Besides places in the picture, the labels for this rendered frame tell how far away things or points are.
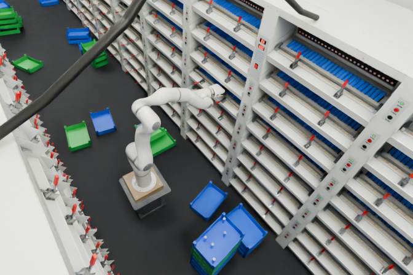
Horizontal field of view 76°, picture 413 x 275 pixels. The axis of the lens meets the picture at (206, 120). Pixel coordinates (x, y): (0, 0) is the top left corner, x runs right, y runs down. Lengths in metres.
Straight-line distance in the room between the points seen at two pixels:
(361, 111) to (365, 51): 0.27
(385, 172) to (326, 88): 0.46
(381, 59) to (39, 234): 1.20
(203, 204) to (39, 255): 1.99
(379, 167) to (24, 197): 1.35
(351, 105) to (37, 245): 1.24
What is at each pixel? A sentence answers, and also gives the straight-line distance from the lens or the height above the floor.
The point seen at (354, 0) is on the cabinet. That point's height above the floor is 1.73.
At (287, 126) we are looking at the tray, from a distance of 1.68.
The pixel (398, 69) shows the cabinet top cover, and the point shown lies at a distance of 1.23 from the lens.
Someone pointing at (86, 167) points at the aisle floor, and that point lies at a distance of 2.81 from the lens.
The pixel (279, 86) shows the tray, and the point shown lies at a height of 1.30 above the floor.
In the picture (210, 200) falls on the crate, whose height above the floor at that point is 0.00.
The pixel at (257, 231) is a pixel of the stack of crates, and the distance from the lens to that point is 2.30.
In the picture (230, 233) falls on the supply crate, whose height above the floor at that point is 0.40.
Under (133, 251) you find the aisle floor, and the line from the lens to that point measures 2.37.
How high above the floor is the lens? 2.25
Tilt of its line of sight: 47 degrees down
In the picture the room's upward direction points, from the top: 7 degrees clockwise
